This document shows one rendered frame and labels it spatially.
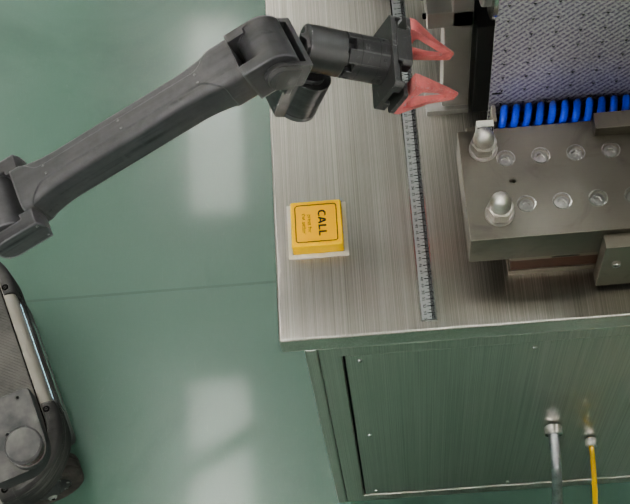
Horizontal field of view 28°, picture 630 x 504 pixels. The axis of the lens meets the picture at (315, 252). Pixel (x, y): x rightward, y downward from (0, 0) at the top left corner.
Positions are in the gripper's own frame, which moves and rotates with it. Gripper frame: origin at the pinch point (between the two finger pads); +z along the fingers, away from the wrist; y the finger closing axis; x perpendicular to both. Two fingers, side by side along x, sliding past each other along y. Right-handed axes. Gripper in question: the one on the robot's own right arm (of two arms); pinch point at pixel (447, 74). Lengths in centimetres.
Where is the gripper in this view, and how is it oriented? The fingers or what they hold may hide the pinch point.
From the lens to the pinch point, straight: 160.4
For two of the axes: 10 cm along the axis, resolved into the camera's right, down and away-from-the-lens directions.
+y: 0.4, 9.1, -4.2
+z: 9.3, 1.2, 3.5
